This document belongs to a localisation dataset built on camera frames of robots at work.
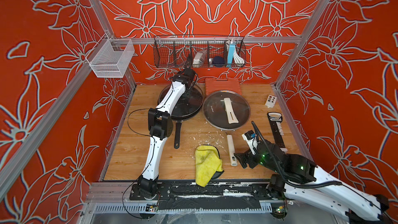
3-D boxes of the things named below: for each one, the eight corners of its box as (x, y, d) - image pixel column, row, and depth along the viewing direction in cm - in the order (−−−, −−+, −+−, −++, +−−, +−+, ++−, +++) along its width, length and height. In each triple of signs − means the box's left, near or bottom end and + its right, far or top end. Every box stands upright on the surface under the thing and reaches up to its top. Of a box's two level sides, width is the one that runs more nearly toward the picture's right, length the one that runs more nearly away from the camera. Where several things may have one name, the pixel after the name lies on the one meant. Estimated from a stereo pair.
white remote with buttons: (264, 106, 109) (265, 103, 106) (267, 97, 114) (269, 94, 111) (272, 109, 107) (274, 106, 104) (275, 100, 112) (277, 97, 109)
